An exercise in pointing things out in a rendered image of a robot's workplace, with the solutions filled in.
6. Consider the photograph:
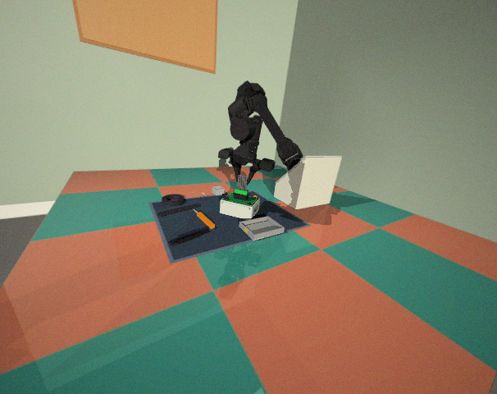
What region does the green power plug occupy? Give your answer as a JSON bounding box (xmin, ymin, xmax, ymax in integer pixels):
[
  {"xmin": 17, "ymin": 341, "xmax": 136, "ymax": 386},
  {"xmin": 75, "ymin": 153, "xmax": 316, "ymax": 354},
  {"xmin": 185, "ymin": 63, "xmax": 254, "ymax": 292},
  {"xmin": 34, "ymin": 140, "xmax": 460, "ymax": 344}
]
[{"xmin": 235, "ymin": 175, "xmax": 249, "ymax": 195}]

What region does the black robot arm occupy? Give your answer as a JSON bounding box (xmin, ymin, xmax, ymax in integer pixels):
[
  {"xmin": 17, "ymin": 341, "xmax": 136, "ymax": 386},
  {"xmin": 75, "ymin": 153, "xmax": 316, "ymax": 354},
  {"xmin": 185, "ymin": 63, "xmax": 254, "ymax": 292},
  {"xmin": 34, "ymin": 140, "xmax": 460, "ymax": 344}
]
[{"xmin": 228, "ymin": 81, "xmax": 303, "ymax": 171}]

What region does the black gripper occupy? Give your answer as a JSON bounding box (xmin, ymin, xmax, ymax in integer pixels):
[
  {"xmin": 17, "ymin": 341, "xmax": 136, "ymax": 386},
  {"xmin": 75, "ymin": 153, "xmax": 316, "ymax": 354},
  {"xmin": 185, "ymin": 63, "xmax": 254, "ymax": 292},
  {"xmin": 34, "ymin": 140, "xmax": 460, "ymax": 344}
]
[{"xmin": 218, "ymin": 139, "xmax": 275, "ymax": 185}]

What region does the green circuit board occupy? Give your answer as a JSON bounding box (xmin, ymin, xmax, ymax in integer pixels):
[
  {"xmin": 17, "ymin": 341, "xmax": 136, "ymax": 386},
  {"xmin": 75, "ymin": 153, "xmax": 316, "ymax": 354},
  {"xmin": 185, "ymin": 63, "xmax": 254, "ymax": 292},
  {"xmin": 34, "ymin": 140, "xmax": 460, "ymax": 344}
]
[{"xmin": 222, "ymin": 192, "xmax": 258, "ymax": 206}]

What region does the dark blue work mat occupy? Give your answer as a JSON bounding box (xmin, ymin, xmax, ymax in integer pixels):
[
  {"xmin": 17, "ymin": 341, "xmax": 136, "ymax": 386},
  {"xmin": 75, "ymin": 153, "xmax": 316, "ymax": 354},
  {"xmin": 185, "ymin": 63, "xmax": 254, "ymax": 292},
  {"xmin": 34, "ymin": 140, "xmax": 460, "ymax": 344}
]
[{"xmin": 148, "ymin": 190, "xmax": 311, "ymax": 263}]

